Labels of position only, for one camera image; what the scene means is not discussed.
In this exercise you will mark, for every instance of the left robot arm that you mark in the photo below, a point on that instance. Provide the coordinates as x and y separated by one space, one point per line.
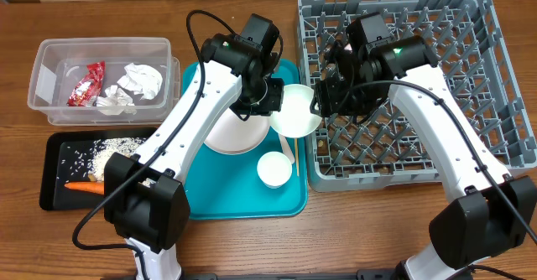
145 197

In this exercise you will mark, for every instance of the large white plate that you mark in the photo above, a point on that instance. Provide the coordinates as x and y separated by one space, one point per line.
230 135

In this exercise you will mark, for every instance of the white plastic cup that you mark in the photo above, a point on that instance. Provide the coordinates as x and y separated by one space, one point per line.
274 169

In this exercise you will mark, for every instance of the wooden chopstick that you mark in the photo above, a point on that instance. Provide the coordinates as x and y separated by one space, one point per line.
297 162

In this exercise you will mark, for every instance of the teal plastic tray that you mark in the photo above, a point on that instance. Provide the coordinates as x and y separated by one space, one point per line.
224 186

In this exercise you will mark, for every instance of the black plastic tray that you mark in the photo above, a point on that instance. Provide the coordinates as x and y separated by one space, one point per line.
53 196

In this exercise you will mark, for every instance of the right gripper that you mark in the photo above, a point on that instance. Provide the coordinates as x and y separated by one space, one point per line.
336 95

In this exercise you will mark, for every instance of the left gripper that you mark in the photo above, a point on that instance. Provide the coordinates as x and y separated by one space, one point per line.
273 105

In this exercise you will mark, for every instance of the orange carrot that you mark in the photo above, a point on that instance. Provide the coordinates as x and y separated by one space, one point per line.
90 187

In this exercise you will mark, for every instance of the red snack wrapper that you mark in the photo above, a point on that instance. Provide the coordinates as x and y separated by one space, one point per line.
89 88

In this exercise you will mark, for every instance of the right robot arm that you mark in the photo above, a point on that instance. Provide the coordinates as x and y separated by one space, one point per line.
488 210

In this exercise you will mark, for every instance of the white napkin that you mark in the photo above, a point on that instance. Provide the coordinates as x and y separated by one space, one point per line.
141 80
115 100

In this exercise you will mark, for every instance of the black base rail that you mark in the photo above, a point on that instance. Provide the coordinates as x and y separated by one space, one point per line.
365 274

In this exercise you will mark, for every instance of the white plastic fork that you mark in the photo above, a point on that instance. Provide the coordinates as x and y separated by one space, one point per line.
288 153

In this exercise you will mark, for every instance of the clear plastic bin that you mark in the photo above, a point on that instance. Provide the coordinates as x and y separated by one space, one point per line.
60 64

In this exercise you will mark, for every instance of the pile of rice and nuts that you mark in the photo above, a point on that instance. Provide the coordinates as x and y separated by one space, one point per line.
109 156

